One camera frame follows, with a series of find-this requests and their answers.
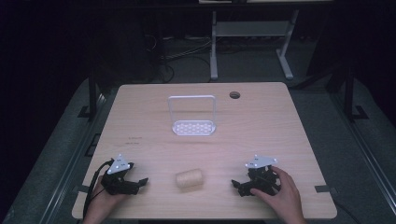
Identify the person's right hand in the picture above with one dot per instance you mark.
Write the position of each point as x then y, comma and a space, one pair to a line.
280, 193

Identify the person's left hand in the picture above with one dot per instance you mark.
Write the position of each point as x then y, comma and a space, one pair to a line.
104, 199

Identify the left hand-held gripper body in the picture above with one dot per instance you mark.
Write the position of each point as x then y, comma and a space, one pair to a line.
117, 177

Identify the white metal desk frame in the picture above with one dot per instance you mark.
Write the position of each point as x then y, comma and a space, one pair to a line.
250, 37

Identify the black metal stand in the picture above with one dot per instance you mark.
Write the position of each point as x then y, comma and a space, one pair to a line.
350, 93
92, 90

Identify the beige twine spool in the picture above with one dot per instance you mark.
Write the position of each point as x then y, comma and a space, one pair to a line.
189, 178

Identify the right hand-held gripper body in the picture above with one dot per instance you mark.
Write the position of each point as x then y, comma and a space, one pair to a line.
261, 175

